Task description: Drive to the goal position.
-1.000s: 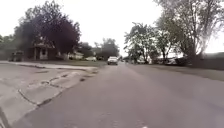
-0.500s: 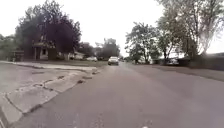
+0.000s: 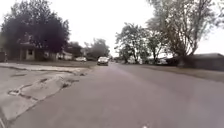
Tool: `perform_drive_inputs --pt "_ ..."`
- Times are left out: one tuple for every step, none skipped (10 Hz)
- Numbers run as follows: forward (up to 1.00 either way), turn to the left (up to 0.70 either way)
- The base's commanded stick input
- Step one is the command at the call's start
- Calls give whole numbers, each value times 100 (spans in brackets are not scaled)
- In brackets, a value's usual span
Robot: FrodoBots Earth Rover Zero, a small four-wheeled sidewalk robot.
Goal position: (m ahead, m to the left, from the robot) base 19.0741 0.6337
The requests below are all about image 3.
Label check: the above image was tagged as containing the cracked pale concrete pavement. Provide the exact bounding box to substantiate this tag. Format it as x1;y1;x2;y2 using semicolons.
0;63;91;128

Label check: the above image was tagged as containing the low house with pale roof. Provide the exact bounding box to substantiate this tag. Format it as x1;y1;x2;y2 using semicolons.
54;50;74;61

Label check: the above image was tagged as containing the grass lawn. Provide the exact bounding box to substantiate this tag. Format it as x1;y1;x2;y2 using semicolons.
13;59;99;69

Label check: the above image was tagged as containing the white car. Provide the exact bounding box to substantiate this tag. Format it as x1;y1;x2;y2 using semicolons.
74;56;88;63

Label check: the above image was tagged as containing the grass verge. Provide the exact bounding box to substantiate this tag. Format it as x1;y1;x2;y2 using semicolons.
139;64;224;84

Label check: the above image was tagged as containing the large dark tree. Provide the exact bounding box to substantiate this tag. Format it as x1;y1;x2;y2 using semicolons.
0;0;71;62

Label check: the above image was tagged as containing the dark round tree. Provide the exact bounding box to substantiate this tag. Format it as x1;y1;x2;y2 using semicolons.
83;38;111;61

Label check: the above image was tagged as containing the small dark tree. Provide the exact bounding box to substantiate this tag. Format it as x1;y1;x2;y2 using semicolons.
66;41;84;58

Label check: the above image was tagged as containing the tall spreading tree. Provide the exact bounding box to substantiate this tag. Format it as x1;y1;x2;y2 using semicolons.
146;0;224;68

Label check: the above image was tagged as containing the leafy green tree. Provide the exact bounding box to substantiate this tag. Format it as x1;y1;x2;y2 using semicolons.
114;22;149;64

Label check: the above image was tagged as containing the silver car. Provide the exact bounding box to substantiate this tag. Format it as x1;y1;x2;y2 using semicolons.
96;56;110;67

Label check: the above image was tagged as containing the slim green tree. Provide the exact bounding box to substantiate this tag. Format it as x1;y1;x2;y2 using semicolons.
145;29;168;65

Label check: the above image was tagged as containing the grey asphalt road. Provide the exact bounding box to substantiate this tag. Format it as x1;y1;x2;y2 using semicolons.
6;61;224;128

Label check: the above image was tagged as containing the dark fence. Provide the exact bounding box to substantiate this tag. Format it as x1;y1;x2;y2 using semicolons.
166;52;224;72

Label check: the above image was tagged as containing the pale vehicle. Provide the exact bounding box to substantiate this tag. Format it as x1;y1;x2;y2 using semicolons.
155;58;169;66

